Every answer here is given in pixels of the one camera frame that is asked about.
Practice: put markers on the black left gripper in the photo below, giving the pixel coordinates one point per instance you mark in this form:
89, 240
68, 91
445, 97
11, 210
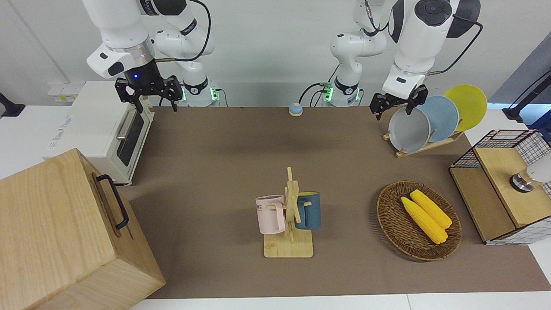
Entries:
398, 100

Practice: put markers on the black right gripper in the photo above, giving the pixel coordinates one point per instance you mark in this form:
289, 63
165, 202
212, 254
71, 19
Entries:
148, 87

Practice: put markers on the gray plate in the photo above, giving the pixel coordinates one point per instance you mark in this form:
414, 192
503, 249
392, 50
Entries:
409, 131

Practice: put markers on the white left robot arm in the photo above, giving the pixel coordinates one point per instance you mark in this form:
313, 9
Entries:
417, 47

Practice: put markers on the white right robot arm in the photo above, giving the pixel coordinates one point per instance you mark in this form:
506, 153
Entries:
120, 26

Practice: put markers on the light blue plate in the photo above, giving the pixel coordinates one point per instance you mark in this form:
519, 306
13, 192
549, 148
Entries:
443, 116

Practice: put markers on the wooden plate rack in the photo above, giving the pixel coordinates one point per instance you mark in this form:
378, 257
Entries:
434, 144

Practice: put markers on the yellow plate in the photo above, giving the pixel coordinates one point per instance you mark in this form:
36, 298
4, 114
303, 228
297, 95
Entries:
471, 103

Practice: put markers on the white toaster oven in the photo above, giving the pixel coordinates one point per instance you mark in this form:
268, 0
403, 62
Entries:
94, 125

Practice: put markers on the blue wooden bell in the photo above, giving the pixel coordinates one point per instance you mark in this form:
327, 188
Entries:
295, 110

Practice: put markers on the yellow corn cob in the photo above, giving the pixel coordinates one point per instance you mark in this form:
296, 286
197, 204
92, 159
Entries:
432, 211
424, 221

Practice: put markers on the brown wicker basket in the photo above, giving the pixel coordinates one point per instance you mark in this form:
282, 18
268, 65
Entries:
391, 219

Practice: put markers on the black stand with pole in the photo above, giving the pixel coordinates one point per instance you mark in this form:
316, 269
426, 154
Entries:
527, 97

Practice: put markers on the dark blue mug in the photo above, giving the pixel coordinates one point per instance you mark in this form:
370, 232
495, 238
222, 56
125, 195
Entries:
312, 213

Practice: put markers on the silver and white lamp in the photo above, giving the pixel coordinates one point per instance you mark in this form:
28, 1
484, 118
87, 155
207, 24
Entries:
527, 178

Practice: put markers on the pink mug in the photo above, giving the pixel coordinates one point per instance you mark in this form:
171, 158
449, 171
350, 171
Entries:
269, 215

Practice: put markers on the wooden cabinet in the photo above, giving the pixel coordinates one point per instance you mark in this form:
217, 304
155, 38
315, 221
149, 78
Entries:
56, 241

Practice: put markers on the wooden mug tree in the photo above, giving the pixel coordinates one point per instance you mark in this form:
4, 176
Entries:
288, 247

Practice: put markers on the white wall socket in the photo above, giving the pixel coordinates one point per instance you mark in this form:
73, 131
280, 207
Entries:
62, 92

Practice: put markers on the black clamp mount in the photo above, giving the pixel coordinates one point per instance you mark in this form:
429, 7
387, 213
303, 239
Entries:
9, 107

